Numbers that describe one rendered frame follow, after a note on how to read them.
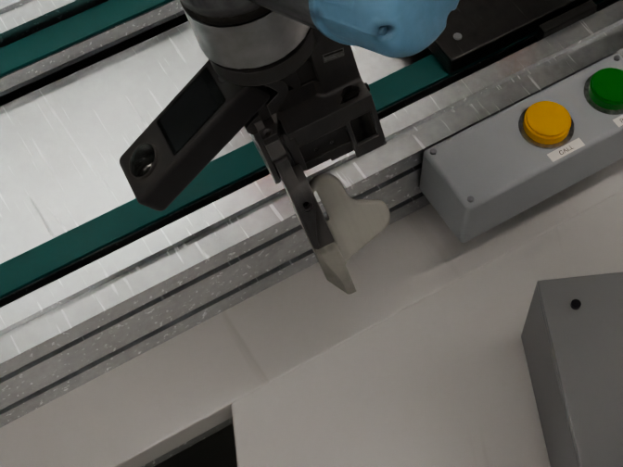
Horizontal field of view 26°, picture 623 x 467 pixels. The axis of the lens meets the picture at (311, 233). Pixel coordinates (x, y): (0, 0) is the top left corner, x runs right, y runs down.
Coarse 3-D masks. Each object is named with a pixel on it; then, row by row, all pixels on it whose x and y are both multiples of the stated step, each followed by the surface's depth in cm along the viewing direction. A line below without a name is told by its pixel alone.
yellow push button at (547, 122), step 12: (528, 108) 116; (540, 108) 116; (552, 108) 116; (564, 108) 116; (528, 120) 115; (540, 120) 115; (552, 120) 115; (564, 120) 115; (528, 132) 115; (540, 132) 114; (552, 132) 114; (564, 132) 115; (552, 144) 115
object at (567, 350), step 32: (544, 288) 108; (576, 288) 108; (608, 288) 108; (544, 320) 107; (576, 320) 107; (608, 320) 107; (544, 352) 108; (576, 352) 105; (608, 352) 105; (544, 384) 110; (576, 384) 104; (608, 384) 104; (544, 416) 111; (576, 416) 103; (608, 416) 103; (576, 448) 101; (608, 448) 101
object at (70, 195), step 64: (64, 0) 124; (128, 0) 125; (0, 64) 121; (64, 64) 125; (128, 64) 125; (192, 64) 125; (384, 64) 125; (0, 128) 122; (64, 128) 122; (128, 128) 122; (0, 192) 118; (64, 192) 118; (128, 192) 118; (192, 192) 114; (0, 256) 115; (64, 256) 111
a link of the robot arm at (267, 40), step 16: (272, 16) 80; (208, 32) 81; (224, 32) 80; (240, 32) 80; (256, 32) 80; (272, 32) 81; (288, 32) 82; (304, 32) 83; (208, 48) 83; (224, 48) 82; (240, 48) 81; (256, 48) 81; (272, 48) 82; (288, 48) 82; (224, 64) 83; (240, 64) 82; (256, 64) 82
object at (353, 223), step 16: (320, 176) 92; (320, 192) 92; (336, 192) 92; (320, 208) 92; (336, 208) 93; (352, 208) 93; (368, 208) 93; (384, 208) 93; (336, 224) 93; (352, 224) 93; (368, 224) 93; (384, 224) 94; (336, 240) 93; (352, 240) 93; (368, 240) 94; (320, 256) 93; (336, 256) 93; (336, 272) 94; (352, 288) 96
